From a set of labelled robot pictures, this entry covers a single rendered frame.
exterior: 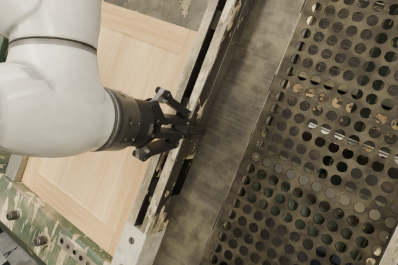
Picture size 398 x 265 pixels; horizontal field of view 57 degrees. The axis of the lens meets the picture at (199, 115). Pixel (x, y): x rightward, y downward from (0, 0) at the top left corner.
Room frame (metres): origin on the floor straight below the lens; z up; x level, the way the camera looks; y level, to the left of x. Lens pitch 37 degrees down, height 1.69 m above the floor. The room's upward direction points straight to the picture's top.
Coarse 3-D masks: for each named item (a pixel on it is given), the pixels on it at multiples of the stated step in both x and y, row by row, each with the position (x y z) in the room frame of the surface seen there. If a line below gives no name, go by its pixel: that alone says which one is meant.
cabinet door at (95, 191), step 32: (128, 32) 0.86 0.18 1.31; (160, 32) 0.81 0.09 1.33; (192, 32) 0.77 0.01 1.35; (128, 64) 0.80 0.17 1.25; (160, 64) 0.76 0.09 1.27; (32, 160) 0.77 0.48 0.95; (64, 160) 0.73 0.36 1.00; (96, 160) 0.68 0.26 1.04; (128, 160) 0.65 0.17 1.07; (64, 192) 0.67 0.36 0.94; (96, 192) 0.63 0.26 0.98; (128, 192) 0.59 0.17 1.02; (96, 224) 0.57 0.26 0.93
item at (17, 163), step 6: (12, 156) 0.79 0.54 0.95; (18, 156) 0.78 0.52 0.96; (24, 156) 0.78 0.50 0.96; (12, 162) 0.78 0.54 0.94; (18, 162) 0.77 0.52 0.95; (24, 162) 0.77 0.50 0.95; (12, 168) 0.76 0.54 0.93; (18, 168) 0.76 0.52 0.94; (24, 168) 0.77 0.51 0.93; (6, 174) 0.76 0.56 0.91; (12, 174) 0.75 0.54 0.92; (18, 174) 0.75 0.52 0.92; (12, 180) 0.74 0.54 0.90; (18, 180) 0.75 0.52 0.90
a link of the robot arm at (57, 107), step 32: (0, 64) 0.34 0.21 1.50; (32, 64) 0.35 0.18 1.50; (64, 64) 0.36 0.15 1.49; (96, 64) 0.40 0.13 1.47; (0, 96) 0.30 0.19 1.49; (32, 96) 0.31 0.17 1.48; (64, 96) 0.33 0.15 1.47; (96, 96) 0.37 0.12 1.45; (0, 128) 0.28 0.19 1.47; (32, 128) 0.29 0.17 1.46; (64, 128) 0.31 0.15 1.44; (96, 128) 0.35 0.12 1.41
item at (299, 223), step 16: (272, 176) 0.54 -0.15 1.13; (272, 192) 0.51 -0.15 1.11; (272, 208) 0.49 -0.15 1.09; (304, 208) 0.47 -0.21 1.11; (320, 208) 0.46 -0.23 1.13; (336, 208) 0.46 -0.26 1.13; (304, 224) 0.45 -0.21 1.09; (336, 224) 0.43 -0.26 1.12; (352, 224) 0.42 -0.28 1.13; (368, 224) 0.42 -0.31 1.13; (352, 256) 0.38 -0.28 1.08
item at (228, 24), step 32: (224, 0) 0.74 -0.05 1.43; (224, 32) 0.68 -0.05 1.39; (192, 64) 0.66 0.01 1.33; (224, 64) 0.68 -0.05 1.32; (192, 96) 0.62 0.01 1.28; (160, 160) 0.57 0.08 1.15; (160, 192) 0.52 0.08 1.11; (128, 224) 0.50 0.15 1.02; (160, 224) 0.50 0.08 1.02; (128, 256) 0.45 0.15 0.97
